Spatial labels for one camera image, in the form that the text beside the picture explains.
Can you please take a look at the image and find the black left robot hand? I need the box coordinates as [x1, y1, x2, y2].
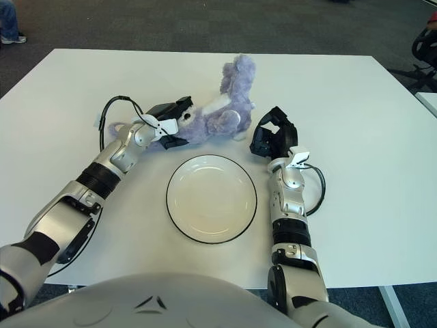
[145, 96, 194, 150]

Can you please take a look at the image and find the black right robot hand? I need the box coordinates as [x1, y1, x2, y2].
[249, 106, 300, 160]

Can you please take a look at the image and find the purple plush bunny doll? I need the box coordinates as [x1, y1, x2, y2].
[108, 53, 257, 153]

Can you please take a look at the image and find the white plate with black rim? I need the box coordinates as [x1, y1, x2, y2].
[166, 154, 258, 244]

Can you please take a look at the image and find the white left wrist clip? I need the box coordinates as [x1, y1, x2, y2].
[130, 114, 179, 136]

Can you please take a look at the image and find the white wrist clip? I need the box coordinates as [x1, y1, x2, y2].
[130, 114, 179, 136]
[285, 146, 311, 168]

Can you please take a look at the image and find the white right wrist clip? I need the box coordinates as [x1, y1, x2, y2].
[285, 146, 311, 168]

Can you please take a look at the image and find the white side table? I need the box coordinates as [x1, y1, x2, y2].
[414, 91, 437, 120]

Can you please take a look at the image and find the black office chair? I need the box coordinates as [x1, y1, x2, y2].
[389, 25, 437, 93]

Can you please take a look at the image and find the person in blue jeans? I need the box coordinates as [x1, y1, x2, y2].
[0, 0, 27, 45]

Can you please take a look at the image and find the grey robot torso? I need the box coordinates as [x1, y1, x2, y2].
[0, 271, 301, 328]

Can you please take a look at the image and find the white table leg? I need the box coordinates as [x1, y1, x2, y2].
[378, 285, 410, 328]

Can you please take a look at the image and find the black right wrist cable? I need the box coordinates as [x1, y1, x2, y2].
[305, 163, 327, 216]

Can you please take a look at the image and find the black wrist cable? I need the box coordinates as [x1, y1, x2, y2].
[305, 163, 327, 216]
[97, 95, 161, 151]

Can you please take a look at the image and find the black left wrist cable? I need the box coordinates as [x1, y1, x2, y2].
[97, 95, 161, 151]

